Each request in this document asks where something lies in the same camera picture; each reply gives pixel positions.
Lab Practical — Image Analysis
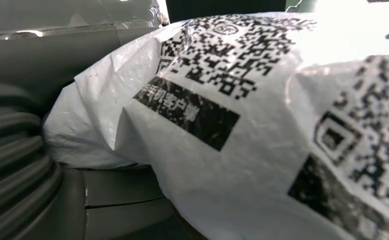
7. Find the white plastic courier package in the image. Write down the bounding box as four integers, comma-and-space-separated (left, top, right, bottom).
43, 11, 389, 240

